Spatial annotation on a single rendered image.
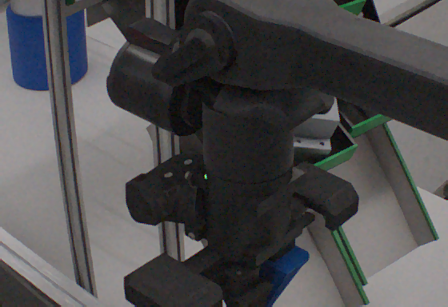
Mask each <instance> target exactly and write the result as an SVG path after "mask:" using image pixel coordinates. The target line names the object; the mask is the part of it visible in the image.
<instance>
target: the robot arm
mask: <svg viewBox="0 0 448 307"><path fill-rule="evenodd" d="M126 36H127V42H126V43H124V44H123V45H122V47H121V48H120V49H119V51H118V52H117V54H116V55H115V58H114V61H113V63H112V66H111V67H110V74H109V76H108V77H106V88H107V92H108V97H109V98H110V100H111V101H112V102H113V103H114V105H115V106H117V107H118V108H120V109H124V110H125V111H128V112H130V113H132V114H133V115H135V116H137V117H139V118H141V119H142V120H144V121H148V122H150V123H152V124H155V125H156V126H158V127H160V128H162V129H164V130H166V131H167V132H169V133H171V134H173V135H176V136H178V137H186V136H190V135H192V134H195V133H197V132H198V131H199V130H200V129H201V128H202V135H203V154H195V153H179V154H176V155H174V156H173V157H170V158H168V160H166V161H164V162H163V163H162V164H160V165H158V166H157V167H156V168H153V169H152V170H150V171H149V172H147V173H141V174H139V175H138V176H137V177H135V178H132V179H131V180H129V181H128V182H127V183H126V205H127V208H128V210H129V211H130V216H131V217H132V218H133V219H134V221H135V222H137V223H141V224H144V225H152V226H156V225H158V224H159V223H161V222H162V221H172V222H177V223H182V224H184V228H185V235H186V236H187V237H189V238H190V239H191V240H194V241H196V242H200V241H201V240H202V239H203V238H205V239H206V240H207V246H206V247H205V248H204V249H202V250H199V251H198V252H197V253H195V254H194V255H193V256H192V257H188V258H187V259H186V260H185V261H182V262H179V261H177V260H175V259H174V258H172V257H171V256H170V255H168V254H167V253H161V254H160V255H158V256H157V257H155V258H153V259H152V260H150V261H148V262H147V263H146V264H144V265H142V266H140V267H139V268H137V269H136V270H134V271H133V272H132V273H129V274H127V275H126V276H125V277H124V282H123V288H124V293H125V296H126V299H127V301H128V302H129V303H131V304H132V305H135V306H136V307H222V300H224V302H225V304H226V306H227V307H272V306H273V304H274V303H275V302H276V300H277V299H278V297H279V296H280V295H281V294H282V292H283V290H285V288H286V287H287V286H288V284H289V283H290V281H291V280H292V279H293V277H294V276H295V275H296V274H297V272H298V271H299V270H300V269H301V268H302V267H303V265H304V264H305V263H306V262H308V261H309V258H310V255H309V253H308V252H307V251H306V250H304V249H301V248H300V247H298V246H296V245H295V239H296V238H297V237H299V236H300V235H301V234H302V233H303V229H304V228H305V227H306V226H308V225H309V224H310V223H311V222H312V221H315V219H316V216H315V215H314V214H313V213H311V212H314V211H316V212H318V213H320V214H321V215H323V216H325V217H326V218H325V227H326V228H327V229H329V230H331V231H333V232H334V231H335V230H336V229H337V228H338V227H339V226H341V225H342V224H344V223H345V222H346V221H347V220H350V219H351V218H352V217H353V216H354V215H355V214H356V213H357V212H358V200H359V197H358V193H357V192H356V190H355V189H354V186H353V185H352V184H351V182H348V181H346V180H343V179H341V178H340V177H338V176H336V175H334V174H332V173H328V172H326V171H325V170H324V169H321V168H319V167H317V166H316V165H311V164H310V163H308V162H307V161H304V162H303V163H301V164H299V165H297V166H295V167H294V129H295V128H296V127H297V126H299V125H300V124H302V123H303V122H304V121H308V119H310V118H312V117H313V116H314V115H315V114H317V113H318V112H320V111H321V110H323V109H325V107H326V103H325V101H324V100H323V98H322V97H321V96H320V95H319V94H318V93H317V92H316V91H315V90H317V91H320V92H323V93H325V94H328V95H330V96H333V97H335V98H338V99H342V100H344V101H347V102H350V103H353V104H355V105H356V106H361V107H362V108H364V109H367V110H369V111H372V112H375V113H376V114H380V115H382V116H387V117H388V118H391V119H394V120H395V121H397V122H401V123H402V124H405V125H407V126H410V127H414V128H416V129H419V130H421V131H423V132H426V133H427V134H430V135H433V136H436V137H438V138H441V139H443V140H445V141H448V46H444V45H442V44H439V43H437V42H433V41H431V40H428V39H425V38H422V37H419V36H417V35H414V34H410V33H407V32H405V31H402V30H398V29H395V28H393V27H390V26H386V25H384V24H381V23H379V22H375V21H371V20H369V19H367V18H363V17H359V16H357V15H355V14H352V13H350V12H349V11H347V10H344V9H343V8H341V7H340V6H338V5H336V3H335V2H334V1H333V0H189V2H188V4H187V7H186V9H185V12H184V23H183V26H182V27H181V29H180V31H176V30H173V29H171V28H169V27H168V26H164V25H163V24H161V23H160V21H158V20H153V19H151V18H148V17H147V18H144V19H142V20H141V21H139V22H136V23H134V24H132V25H131V26H128V27H127V28H126Z"/></svg>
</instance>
